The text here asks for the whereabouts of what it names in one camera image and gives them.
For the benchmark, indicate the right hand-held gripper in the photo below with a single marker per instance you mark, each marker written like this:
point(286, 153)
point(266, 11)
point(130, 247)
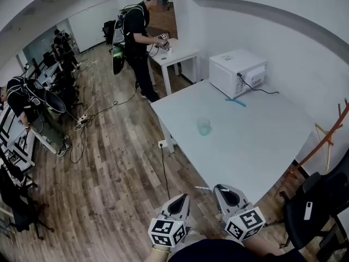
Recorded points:
point(245, 222)

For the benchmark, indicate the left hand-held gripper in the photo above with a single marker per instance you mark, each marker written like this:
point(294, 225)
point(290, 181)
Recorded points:
point(166, 232)

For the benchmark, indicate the thin white striped stick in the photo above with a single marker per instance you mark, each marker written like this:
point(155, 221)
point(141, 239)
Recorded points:
point(202, 187)

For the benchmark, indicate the clear glass cup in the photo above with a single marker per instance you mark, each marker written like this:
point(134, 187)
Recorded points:
point(204, 127)

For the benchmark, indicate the teal plastic tube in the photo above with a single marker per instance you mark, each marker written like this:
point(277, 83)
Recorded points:
point(237, 102)

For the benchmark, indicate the person's left forearm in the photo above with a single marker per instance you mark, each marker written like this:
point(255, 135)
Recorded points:
point(155, 256)

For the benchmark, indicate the person's right forearm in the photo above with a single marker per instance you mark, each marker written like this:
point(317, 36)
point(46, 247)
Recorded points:
point(259, 246)

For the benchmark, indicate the person's legs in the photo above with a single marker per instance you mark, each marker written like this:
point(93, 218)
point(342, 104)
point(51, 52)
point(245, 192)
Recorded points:
point(193, 237)

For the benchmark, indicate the person's torso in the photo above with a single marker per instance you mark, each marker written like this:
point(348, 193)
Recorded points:
point(218, 252)

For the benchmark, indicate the white socket box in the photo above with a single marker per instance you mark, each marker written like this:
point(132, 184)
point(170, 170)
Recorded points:
point(162, 144)

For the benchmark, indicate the black mesh office chair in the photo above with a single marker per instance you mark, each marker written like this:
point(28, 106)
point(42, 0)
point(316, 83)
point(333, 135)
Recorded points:
point(300, 217)

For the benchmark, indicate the white phone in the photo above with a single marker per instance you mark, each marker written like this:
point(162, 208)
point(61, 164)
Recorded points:
point(308, 210)

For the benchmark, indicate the brown wooden coat rack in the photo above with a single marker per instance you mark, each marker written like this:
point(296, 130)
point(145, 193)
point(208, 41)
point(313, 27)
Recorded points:
point(319, 147)

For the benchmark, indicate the white microwave oven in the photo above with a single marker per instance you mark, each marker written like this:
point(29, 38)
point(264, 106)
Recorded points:
point(226, 72)

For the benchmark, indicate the white power strip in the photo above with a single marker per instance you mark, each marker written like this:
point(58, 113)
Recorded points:
point(81, 118)

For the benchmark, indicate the small white table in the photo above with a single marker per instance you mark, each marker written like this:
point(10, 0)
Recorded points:
point(180, 52)

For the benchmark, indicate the black swivel chair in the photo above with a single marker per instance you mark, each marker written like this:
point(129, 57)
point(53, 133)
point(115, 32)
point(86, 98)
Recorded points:
point(19, 209)

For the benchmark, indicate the small white mug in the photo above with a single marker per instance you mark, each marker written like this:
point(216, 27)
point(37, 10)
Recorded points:
point(169, 50)

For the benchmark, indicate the white desk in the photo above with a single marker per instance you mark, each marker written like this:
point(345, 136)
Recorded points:
point(13, 135)

